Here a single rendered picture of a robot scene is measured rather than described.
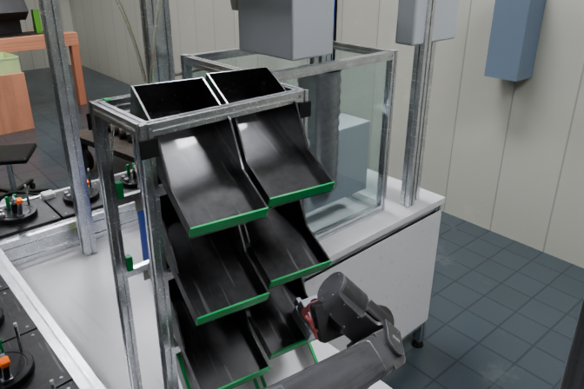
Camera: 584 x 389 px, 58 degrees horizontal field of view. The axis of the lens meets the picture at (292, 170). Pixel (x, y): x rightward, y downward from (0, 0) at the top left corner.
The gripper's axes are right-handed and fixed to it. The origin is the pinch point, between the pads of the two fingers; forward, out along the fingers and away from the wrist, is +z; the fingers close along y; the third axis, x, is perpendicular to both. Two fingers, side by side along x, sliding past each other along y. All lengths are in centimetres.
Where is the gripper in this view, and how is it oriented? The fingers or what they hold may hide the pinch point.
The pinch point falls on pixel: (315, 310)
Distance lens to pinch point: 103.2
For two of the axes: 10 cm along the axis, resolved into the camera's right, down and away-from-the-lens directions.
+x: 2.2, 9.8, -0.1
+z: -4.9, 1.2, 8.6
